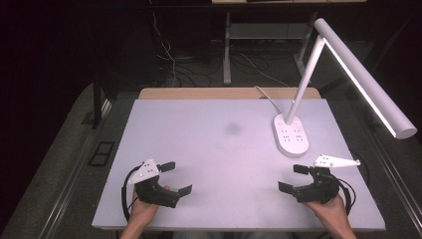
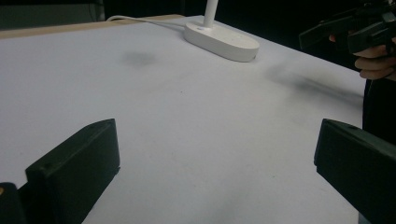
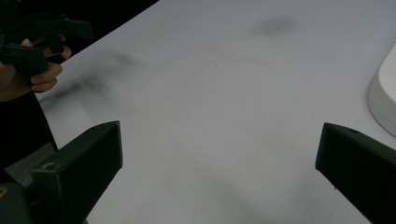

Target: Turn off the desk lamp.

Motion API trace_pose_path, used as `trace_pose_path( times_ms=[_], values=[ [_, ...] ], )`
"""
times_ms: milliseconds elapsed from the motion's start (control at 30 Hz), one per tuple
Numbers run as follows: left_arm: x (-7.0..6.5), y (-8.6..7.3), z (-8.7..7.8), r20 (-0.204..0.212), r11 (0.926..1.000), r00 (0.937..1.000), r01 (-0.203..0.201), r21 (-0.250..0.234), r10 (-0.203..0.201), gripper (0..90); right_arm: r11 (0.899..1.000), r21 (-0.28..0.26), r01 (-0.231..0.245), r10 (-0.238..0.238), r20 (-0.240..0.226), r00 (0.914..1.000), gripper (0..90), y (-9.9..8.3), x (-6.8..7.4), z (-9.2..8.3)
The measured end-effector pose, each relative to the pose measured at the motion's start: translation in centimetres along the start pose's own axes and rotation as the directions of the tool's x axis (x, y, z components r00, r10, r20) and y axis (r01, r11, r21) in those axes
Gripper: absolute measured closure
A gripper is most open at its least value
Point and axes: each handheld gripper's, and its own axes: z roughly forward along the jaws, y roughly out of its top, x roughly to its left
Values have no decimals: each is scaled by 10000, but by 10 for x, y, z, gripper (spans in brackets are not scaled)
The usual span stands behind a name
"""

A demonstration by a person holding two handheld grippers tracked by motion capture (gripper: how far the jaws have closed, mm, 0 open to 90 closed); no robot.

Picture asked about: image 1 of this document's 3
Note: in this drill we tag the person's left hand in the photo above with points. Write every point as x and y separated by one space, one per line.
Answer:
144 209

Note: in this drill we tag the black stand post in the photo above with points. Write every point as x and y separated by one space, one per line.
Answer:
96 106

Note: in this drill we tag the white table cover board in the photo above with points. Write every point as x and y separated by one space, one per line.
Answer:
212 159

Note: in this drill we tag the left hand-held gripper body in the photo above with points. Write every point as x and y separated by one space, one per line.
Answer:
153 194

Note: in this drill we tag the grey metal table frame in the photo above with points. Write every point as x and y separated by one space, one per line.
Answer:
227 59

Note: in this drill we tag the person's right hand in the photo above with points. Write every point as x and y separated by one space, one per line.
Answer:
328 210

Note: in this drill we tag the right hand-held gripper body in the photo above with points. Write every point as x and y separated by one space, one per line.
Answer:
318 191

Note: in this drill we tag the white desk lamp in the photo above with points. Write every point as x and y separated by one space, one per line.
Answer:
292 141

